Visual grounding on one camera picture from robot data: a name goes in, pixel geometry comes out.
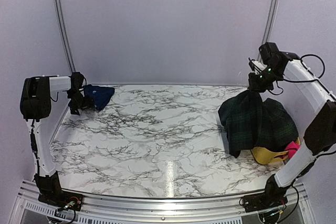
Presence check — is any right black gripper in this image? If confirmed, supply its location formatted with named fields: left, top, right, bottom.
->
left=249, top=65, right=282, bottom=92

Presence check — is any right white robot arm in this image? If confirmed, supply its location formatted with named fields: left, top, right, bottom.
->
left=242, top=52, right=335, bottom=209

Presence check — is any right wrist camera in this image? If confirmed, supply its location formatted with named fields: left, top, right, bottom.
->
left=258, top=42, right=279, bottom=65

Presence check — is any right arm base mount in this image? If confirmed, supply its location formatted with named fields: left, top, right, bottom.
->
left=239, top=192, right=288, bottom=212

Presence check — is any front aluminium rail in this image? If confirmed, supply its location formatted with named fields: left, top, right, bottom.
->
left=9, top=180, right=316, bottom=223

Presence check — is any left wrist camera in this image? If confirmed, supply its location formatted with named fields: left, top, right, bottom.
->
left=70, top=72, right=86, bottom=93

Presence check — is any navy blue t-shirt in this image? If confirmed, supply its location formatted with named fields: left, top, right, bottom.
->
left=83, top=84, right=115, bottom=111

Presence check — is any right aluminium frame post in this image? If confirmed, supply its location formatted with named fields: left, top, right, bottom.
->
left=262, top=0, right=279, bottom=44

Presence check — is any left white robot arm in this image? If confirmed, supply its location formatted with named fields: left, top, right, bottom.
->
left=20, top=72, right=94, bottom=206

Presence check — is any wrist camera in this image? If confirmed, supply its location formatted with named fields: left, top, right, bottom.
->
left=70, top=72, right=86, bottom=93
left=258, top=42, right=279, bottom=65

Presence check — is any pink garment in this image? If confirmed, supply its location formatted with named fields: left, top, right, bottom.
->
left=285, top=141, right=300, bottom=159

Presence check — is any aluminium frame post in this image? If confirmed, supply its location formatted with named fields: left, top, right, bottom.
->
left=262, top=0, right=279, bottom=44
left=54, top=0, right=76, bottom=72

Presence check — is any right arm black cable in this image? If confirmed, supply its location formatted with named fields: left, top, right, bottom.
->
left=272, top=54, right=326, bottom=96

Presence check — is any dark green plaid garment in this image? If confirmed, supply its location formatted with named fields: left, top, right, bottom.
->
left=218, top=90, right=299, bottom=158

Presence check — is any left aluminium frame post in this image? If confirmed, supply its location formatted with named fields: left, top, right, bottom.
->
left=54, top=0, right=76, bottom=72

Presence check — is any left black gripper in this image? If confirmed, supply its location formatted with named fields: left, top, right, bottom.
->
left=67, top=90, right=95, bottom=115

